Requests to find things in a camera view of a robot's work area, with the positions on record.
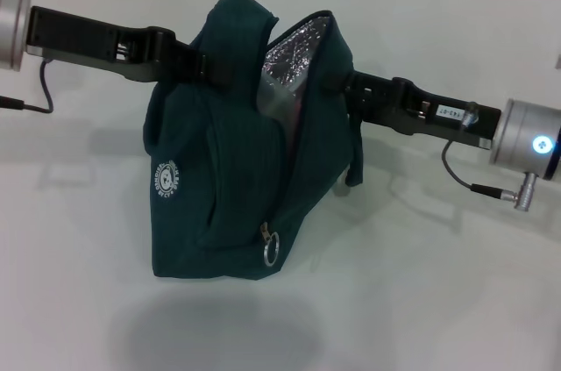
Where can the dark teal insulated lunch bag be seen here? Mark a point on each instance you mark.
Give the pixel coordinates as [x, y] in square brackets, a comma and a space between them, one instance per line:
[228, 213]

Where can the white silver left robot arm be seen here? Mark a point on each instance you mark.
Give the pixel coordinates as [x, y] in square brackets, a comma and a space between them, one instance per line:
[11, 24]

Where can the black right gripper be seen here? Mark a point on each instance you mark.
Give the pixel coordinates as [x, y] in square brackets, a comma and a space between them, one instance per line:
[447, 119]

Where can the clear container with blue rim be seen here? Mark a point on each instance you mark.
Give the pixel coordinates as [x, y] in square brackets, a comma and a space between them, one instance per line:
[274, 97]

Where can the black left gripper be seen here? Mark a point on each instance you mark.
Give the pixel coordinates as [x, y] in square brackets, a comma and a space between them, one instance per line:
[83, 42]

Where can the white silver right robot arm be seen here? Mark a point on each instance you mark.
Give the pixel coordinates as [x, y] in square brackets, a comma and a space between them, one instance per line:
[526, 143]

